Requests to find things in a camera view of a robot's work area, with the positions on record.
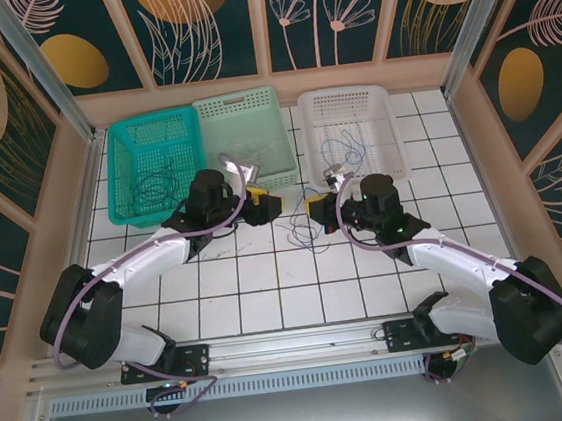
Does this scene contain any grey metal panel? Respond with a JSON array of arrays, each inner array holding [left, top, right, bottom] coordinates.
[[1, 334, 562, 421]]

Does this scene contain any aluminium frame post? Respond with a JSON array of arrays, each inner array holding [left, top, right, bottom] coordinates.
[[0, 0, 99, 151], [432, 0, 534, 99]]

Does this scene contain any white plastic basket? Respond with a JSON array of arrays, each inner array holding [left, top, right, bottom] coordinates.
[[295, 80, 414, 193]]

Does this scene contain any teal blue thin cable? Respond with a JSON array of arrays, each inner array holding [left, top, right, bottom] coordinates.
[[278, 190, 333, 260]]

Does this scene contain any white slotted cable duct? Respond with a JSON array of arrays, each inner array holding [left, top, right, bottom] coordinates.
[[48, 355, 428, 417]]

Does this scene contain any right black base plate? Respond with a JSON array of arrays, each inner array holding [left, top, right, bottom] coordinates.
[[381, 310, 477, 356]]

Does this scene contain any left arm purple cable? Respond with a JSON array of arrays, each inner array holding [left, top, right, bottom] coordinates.
[[35, 149, 272, 421]]

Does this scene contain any mint green plastic basket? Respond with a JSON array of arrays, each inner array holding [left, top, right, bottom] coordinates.
[[190, 82, 303, 200]]

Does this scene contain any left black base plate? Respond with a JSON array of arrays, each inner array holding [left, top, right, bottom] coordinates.
[[118, 342, 213, 387]]

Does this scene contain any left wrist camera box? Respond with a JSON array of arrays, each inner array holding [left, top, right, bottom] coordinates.
[[218, 147, 263, 187]]

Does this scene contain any white thin cable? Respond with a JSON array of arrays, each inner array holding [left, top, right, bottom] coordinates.
[[233, 137, 287, 169], [226, 138, 277, 170]]

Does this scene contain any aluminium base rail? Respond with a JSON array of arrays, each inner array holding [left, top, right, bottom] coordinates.
[[22, 296, 562, 399]]

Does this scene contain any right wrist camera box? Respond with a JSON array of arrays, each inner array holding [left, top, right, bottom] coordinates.
[[321, 162, 354, 188]]

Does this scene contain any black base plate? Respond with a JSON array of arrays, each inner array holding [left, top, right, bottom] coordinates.
[[118, 342, 213, 387], [381, 310, 477, 356]]

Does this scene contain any dark blue thin cable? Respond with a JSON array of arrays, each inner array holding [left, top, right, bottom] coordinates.
[[317, 128, 370, 180]]

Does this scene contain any teal plastic basket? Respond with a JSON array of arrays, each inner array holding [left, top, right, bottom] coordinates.
[[98, 103, 216, 234]]

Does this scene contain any dark grey thin cable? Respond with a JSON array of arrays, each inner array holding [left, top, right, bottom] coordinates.
[[127, 158, 185, 220]]

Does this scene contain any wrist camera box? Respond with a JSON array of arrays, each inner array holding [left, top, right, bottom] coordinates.
[[218, 147, 263, 187], [321, 162, 354, 188]]

